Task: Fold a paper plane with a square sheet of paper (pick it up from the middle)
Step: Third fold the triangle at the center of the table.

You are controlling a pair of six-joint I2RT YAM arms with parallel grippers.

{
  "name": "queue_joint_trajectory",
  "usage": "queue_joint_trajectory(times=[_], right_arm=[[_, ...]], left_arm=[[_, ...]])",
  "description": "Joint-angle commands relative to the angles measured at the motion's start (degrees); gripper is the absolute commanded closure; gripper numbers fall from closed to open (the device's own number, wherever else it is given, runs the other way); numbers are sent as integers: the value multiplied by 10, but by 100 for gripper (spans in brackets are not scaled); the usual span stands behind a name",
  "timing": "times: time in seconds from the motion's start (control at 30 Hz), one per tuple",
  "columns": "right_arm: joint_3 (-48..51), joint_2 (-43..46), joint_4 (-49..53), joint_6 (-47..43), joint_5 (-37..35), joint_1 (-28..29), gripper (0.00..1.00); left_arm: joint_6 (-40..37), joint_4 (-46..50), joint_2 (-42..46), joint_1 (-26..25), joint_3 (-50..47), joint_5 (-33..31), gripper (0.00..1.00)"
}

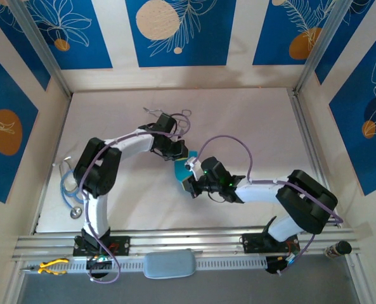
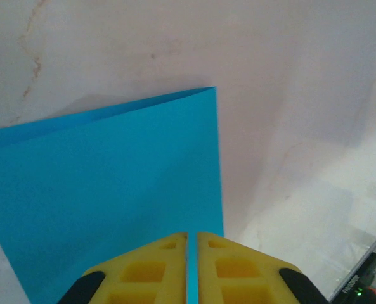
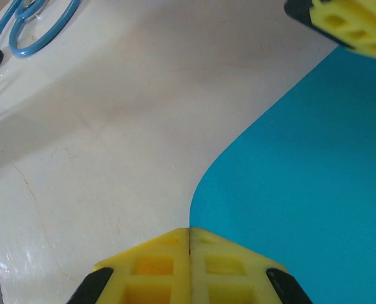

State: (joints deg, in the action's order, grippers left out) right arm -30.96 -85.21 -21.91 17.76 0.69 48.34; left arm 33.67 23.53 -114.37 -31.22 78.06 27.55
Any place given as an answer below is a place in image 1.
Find blue stethoscope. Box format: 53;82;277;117
53;156;92;219

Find blue paper sheet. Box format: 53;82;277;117
173;150;198;184

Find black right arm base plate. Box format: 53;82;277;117
243;233;300;254

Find grey zipped pouch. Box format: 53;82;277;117
143;249;197;279

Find yellow handled pliers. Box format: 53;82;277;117
20;258;70;276

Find black wiring connector block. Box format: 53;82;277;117
265;253;302;276
86;255;114;279

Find small bottle with black cap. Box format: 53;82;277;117
324;240;353;259

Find aluminium frame post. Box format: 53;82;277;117
8;0;73;98
294;0;359;96

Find aluminium table side rail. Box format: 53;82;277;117
288;88;340;227

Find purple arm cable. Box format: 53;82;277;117
79;112;193;284
195;135;344;276

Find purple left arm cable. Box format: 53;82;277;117
79;112;193;284

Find black left wiring connector block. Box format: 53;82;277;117
86;255;114;279

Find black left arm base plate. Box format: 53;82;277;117
72;236;131;257

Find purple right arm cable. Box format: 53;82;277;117
195;135;344;276

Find aluminium rail frame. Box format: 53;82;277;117
11;225;361;263

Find slotted grey cable tray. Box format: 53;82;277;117
19;256;268;276

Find black right wiring connector block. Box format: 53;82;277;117
265;253;302;276

